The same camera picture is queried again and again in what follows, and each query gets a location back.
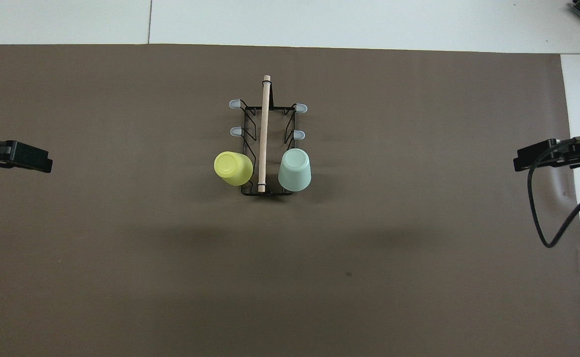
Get yellow plastic cup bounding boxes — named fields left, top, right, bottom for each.
left=214, top=151, right=254, bottom=186

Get black wire cup rack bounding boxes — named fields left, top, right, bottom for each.
left=229, top=75, right=308, bottom=197

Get brown table mat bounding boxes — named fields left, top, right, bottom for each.
left=0, top=44, right=580, bottom=357

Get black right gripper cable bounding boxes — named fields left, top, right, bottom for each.
left=527, top=133, right=580, bottom=248

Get pale green plastic cup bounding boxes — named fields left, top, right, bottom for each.
left=278, top=148, right=313, bottom=192

